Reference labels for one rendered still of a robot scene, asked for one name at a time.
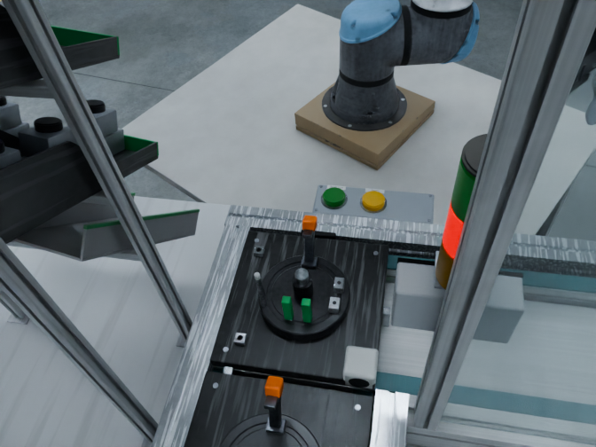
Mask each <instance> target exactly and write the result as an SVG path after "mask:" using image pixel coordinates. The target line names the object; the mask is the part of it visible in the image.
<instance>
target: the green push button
mask: <svg viewBox="0 0 596 447"><path fill-rule="evenodd" d="M323 201H324V203H325V204H326V205H327V206H329V207H332V208H336V207H339V206H341V205H342V204H343V203H344V201H345V192H344V191H343V190H342V189H340V188H337V187H332V188H329V189H327V190H325V191H324V193H323Z"/></svg>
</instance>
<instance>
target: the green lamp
mask: <svg viewBox="0 0 596 447"><path fill-rule="evenodd" d="M474 182H475V177H474V176H472V175H471V174H470V173H469V172H468V171H467V170H466V168H465V167H464V165H463V163H462V160H461V157H460V161H459V168H458V173H457V176H456V180H455V185H454V188H453V193H452V196H451V207H452V210H453V212H454V214H455V215H456V217H457V218H458V219H459V220H461V221H462V222H463V223H464V221H465V218H466V214H467V209H468V205H469V201H470V198H471V195H472V191H473V188H474Z"/></svg>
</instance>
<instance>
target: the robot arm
mask: <svg viewBox="0 0 596 447"><path fill-rule="evenodd" d="M479 20H480V14H479V9H478V6H477V4H476V3H475V2H473V0H411V4H410V5H401V4H400V2H399V1H398V0H355V1H353V2H352V3H351V4H349V5H348V6H347V7H346V8H345V9H344V11H343V13H342V15H341V27H340V30H339V37H340V64H339V75H338V77H337V80H336V82H335V85H334V86H333V90H332V93H331V108H332V110H333V112H334V113H335V114H336V115H337V116H339V117H340V118H342V119H343V120H345V121H347V122H352V123H356V124H374V123H378V122H384V121H385V120H387V119H389V118H390V117H392V116H393V115H394V114H395V113H396V111H397V108H398V102H399V96H398V92H397V90H396V83H395V78H394V69H395V67H399V66H413V65H426V64H447V63H450V62H458V61H461V60H462V59H465V58H466V57H467V56H468V55H469V53H470V52H471V50H472V49H473V48H474V44H475V41H476V38H477V35H478V30H479V25H478V22H479Z"/></svg>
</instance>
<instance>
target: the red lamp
mask: <svg viewBox="0 0 596 447"><path fill-rule="evenodd" d="M462 228H463V222H462V221H461V220H459V219H458V218H457V217H456V215H455V214H454V212H453V210H452V207H451V204H450V207H449V212H448V215H447V220H446V224H445V227H444V232H443V246H444V249H445V250H446V252H447V253H448V255H449V256H450V257H451V258H453V259H454V257H455V254H456V251H457V247H458V244H459V238H460V234H461V232H462Z"/></svg>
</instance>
